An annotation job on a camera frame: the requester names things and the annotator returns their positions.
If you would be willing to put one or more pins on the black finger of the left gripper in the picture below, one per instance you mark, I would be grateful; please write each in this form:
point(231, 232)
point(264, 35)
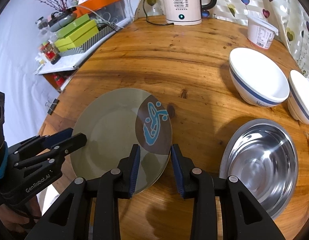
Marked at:
point(39, 143)
point(26, 162)

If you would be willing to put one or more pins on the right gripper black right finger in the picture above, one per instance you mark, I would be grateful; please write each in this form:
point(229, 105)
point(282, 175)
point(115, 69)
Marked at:
point(243, 217)

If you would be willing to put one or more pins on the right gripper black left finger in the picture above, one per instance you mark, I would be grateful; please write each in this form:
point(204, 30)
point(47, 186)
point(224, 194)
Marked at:
point(94, 201)

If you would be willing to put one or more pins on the grey plate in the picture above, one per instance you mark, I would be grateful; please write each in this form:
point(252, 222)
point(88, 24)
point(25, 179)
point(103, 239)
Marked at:
point(113, 123)

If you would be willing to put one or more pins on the stainless steel bowl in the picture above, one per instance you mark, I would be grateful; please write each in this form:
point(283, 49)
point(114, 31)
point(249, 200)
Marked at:
point(262, 155)

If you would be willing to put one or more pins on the small white bowl blue stripe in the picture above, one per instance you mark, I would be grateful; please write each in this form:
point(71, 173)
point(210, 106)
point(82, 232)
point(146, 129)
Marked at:
point(298, 100)

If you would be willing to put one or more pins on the large white bowl blue stripe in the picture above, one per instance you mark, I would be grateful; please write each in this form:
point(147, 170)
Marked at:
point(258, 79)

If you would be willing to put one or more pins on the person's left hand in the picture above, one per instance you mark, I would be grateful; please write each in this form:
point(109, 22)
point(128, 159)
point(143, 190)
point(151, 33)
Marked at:
point(13, 222)

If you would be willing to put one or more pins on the black binder clip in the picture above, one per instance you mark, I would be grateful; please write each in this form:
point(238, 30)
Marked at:
point(51, 105)

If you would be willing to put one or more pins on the white side shelf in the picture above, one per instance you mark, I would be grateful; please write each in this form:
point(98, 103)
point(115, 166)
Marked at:
point(73, 62)

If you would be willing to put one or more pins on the red label jar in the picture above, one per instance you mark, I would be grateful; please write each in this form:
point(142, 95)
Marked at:
point(51, 53)

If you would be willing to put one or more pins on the lime green gift box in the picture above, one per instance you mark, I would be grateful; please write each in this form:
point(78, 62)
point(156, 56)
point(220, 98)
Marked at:
point(65, 43)

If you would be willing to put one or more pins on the dark green gift box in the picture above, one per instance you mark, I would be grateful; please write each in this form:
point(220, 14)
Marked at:
point(73, 26)

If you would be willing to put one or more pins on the grey glasses case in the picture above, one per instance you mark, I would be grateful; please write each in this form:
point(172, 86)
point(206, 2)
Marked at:
point(56, 23)

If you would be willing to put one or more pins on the chevron pattern tray box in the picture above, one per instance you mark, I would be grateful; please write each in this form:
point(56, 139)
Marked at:
point(105, 30)

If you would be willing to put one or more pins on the orange lid storage box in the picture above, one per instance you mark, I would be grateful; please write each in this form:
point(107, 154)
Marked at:
point(111, 11)

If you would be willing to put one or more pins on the white plastic tub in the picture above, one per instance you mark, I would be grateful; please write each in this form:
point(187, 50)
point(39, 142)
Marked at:
point(260, 32)

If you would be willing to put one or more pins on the white electric kettle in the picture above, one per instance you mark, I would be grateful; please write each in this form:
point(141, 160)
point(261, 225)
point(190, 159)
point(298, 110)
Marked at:
point(185, 12)

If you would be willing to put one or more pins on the heart pattern curtain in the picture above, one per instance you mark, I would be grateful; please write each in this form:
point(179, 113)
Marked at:
point(288, 16)

